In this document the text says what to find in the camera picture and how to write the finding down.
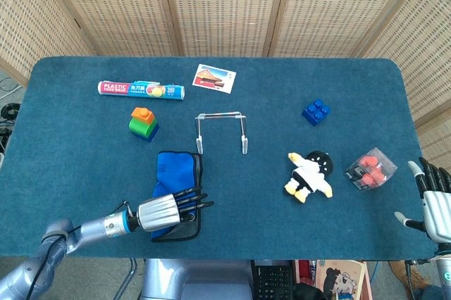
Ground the clear box with red parts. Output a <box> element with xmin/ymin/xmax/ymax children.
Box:
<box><xmin>343</xmin><ymin>146</ymin><xmax>398</xmax><ymax>194</ymax></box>

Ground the cartoon print box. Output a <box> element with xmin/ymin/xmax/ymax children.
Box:
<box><xmin>314</xmin><ymin>259</ymin><xmax>369</xmax><ymax>300</ymax></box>

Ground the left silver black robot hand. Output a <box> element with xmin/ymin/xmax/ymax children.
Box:
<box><xmin>135</xmin><ymin>185</ymin><xmax>215</xmax><ymax>233</ymax></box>

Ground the white cable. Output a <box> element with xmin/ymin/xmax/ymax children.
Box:
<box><xmin>0</xmin><ymin>76</ymin><xmax>24</xmax><ymax>101</ymax></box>

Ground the grey and blue cloth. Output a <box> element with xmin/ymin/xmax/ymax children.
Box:
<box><xmin>151</xmin><ymin>150</ymin><xmax>204</xmax><ymax>244</ymax></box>

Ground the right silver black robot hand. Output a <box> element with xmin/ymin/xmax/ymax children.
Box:
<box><xmin>394</xmin><ymin>156</ymin><xmax>451</xmax><ymax>244</ymax></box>

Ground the small dark blue toy brick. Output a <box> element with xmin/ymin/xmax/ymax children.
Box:
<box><xmin>132</xmin><ymin>123</ymin><xmax>160</xmax><ymax>144</ymax></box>

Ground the orange toy brick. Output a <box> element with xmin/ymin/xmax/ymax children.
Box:
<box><xmin>130</xmin><ymin>106</ymin><xmax>155</xmax><ymax>125</ymax></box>

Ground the brown shoe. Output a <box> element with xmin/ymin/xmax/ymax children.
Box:
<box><xmin>389</xmin><ymin>260</ymin><xmax>428</xmax><ymax>290</ymax></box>

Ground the woven bamboo folding screen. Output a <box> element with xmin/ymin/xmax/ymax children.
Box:
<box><xmin>0</xmin><ymin>0</ymin><xmax>451</xmax><ymax>188</ymax></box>

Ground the teal table mat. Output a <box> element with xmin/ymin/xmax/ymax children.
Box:
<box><xmin>0</xmin><ymin>56</ymin><xmax>440</xmax><ymax>262</ymax></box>

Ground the green toy brick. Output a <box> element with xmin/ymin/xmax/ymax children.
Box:
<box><xmin>128</xmin><ymin>116</ymin><xmax>159</xmax><ymax>137</ymax></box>

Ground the black rounded object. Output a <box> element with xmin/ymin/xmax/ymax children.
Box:
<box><xmin>292</xmin><ymin>282</ymin><xmax>330</xmax><ymax>300</ymax></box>

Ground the black white plush doll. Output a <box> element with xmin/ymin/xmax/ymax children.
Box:
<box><xmin>284</xmin><ymin>150</ymin><xmax>335</xmax><ymax>205</ymax></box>

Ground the large blue toy brick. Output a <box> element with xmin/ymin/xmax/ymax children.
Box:
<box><xmin>301</xmin><ymin>98</ymin><xmax>331</xmax><ymax>127</ymax></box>

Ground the black keyboard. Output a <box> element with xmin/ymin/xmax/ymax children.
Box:
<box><xmin>252</xmin><ymin>260</ymin><xmax>295</xmax><ymax>300</ymax></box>

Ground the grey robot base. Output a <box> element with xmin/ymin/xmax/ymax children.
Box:
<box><xmin>140</xmin><ymin>257</ymin><xmax>254</xmax><ymax>300</ymax></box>

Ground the plastic food wrap box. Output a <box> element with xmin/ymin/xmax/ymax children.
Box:
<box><xmin>97</xmin><ymin>80</ymin><xmax>187</xmax><ymax>101</ymax></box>

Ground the palace picture postcard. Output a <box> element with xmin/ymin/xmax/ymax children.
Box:
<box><xmin>192</xmin><ymin>63</ymin><xmax>237</xmax><ymax>95</ymax></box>

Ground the black cable coil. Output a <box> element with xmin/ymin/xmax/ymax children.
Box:
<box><xmin>0</xmin><ymin>102</ymin><xmax>22</xmax><ymax>121</ymax></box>

